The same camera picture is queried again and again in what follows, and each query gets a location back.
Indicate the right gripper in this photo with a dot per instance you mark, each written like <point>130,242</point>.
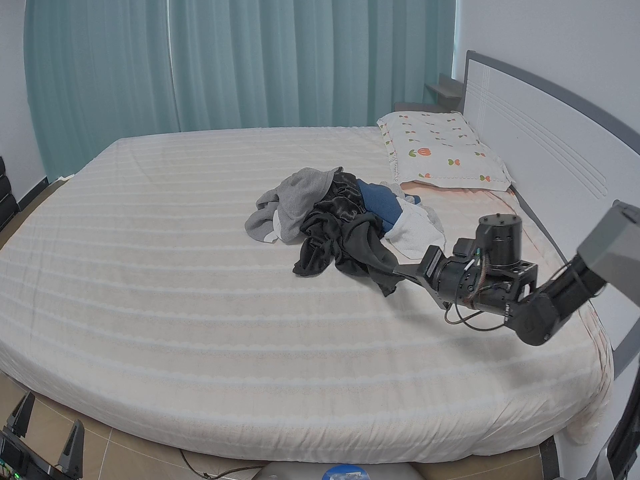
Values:
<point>457,283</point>

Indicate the pile of clothes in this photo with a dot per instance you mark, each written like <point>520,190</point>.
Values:
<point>300,193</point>

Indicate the grey bedside table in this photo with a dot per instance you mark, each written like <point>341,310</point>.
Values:
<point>442,89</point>

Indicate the black T-shirt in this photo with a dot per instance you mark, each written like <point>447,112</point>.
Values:
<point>350,253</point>

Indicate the blue-green curtain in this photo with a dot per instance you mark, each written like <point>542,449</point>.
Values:
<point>300,43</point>
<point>100,68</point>

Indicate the black chest of drawers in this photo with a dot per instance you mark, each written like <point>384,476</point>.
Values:
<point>6,193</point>

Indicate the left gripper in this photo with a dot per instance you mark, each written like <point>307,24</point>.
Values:
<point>20,455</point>

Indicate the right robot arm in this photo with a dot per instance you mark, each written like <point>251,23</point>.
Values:
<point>535,318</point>

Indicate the white printed pillow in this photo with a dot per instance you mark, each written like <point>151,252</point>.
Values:
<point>440,148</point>

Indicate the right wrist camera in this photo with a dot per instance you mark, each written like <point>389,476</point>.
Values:
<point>465,248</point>

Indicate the bed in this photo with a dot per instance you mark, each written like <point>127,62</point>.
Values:
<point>200,278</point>

